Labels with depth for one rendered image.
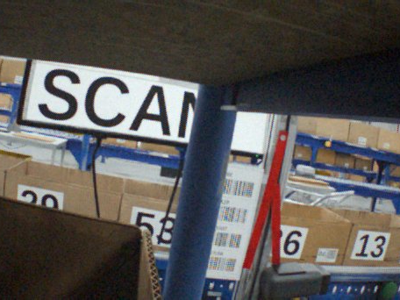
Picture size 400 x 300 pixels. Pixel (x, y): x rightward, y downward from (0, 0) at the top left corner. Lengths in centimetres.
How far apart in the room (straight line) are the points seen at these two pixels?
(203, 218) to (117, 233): 6
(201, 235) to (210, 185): 3
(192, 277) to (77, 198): 105
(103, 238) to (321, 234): 125
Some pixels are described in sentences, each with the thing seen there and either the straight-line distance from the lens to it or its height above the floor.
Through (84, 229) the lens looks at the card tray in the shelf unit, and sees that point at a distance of 25.
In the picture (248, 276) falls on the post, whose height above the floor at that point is 105.
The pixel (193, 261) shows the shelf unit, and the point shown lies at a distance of 28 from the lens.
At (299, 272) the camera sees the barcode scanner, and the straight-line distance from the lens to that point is 72.
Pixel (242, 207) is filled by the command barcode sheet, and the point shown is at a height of 118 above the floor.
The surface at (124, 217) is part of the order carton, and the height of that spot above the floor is 98.
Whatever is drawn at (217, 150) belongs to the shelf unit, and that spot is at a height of 129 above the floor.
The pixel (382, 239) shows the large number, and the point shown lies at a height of 100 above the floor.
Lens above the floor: 130
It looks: 4 degrees down
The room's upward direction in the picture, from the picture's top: 10 degrees clockwise
